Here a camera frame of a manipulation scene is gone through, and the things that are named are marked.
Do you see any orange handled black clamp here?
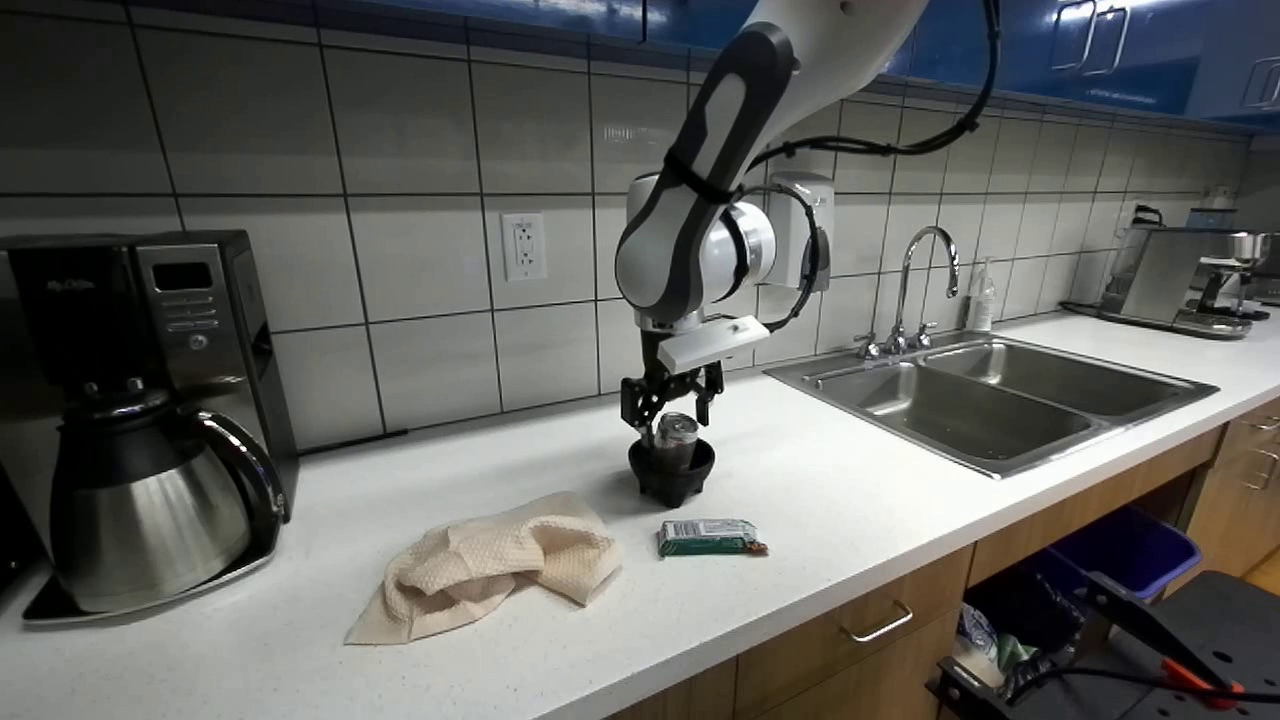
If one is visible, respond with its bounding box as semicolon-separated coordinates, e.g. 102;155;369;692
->
1099;616;1252;714

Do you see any wooden base cabinet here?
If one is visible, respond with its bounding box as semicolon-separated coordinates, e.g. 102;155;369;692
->
609;397;1280;720

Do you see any silver upper cabinet handle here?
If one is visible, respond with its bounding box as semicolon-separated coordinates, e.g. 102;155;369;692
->
1071;0;1141;80
1244;58;1280;118

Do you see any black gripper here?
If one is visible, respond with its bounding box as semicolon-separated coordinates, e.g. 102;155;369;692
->
616;358;727;437

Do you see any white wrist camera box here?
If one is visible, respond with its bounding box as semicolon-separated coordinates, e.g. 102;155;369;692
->
652;309;761;380

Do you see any black silver coffee maker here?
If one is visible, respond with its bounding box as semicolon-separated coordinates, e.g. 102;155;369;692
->
0;228;302;631

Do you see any chrome sink faucet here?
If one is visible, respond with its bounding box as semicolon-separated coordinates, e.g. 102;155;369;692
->
858;221;965;365

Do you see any silver espresso machine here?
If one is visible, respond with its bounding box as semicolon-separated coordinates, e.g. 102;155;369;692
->
1062;200;1280;346

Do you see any silver drawer handle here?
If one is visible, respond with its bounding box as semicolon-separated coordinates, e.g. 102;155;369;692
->
843;601;919;652

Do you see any small soap bottle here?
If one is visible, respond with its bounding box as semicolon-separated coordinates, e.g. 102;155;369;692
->
961;264;1003;339

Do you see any beige crumpled cloth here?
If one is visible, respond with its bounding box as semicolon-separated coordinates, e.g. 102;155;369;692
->
340;493;628;652

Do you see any white wall outlet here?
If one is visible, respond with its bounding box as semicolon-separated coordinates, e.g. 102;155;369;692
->
498;208;551;290

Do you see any metal can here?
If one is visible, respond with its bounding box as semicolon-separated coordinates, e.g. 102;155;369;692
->
648;407;704;474

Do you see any steel coffee carafe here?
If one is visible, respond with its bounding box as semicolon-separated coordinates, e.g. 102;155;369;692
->
45;385;290;622

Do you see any green white snack package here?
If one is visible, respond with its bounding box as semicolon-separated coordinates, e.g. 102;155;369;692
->
658;515;774;565

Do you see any black bowl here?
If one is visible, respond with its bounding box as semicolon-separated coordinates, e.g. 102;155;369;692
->
626;428;719;511

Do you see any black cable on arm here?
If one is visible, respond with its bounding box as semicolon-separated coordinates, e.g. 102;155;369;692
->
748;0;1003;333

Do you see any blue plastic bin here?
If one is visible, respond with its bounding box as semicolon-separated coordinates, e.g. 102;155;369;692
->
1047;508;1206;608

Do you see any stainless steel double sink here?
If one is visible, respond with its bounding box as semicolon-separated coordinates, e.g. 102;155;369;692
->
794;329;1226;483

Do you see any blue upper cabinet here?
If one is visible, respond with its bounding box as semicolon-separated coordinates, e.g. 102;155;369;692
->
134;0;1280;134

